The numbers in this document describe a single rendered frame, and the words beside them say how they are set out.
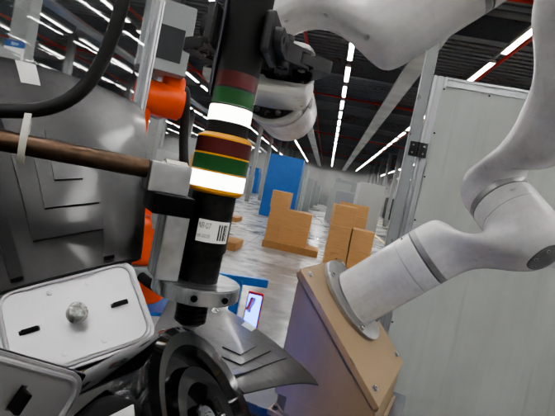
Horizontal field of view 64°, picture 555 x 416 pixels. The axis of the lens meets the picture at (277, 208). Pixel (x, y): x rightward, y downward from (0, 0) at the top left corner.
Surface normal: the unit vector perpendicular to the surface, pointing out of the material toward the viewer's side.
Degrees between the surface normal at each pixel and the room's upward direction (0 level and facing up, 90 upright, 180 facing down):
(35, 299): 48
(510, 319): 90
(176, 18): 90
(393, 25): 103
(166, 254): 90
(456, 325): 90
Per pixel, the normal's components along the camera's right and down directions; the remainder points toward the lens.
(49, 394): 0.79, 0.25
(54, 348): 0.30, -0.58
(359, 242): -0.11, 0.03
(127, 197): 0.45, -0.66
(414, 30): 0.03, 0.51
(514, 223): -0.59, -0.48
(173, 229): 0.44, 0.14
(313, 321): -0.40, -0.04
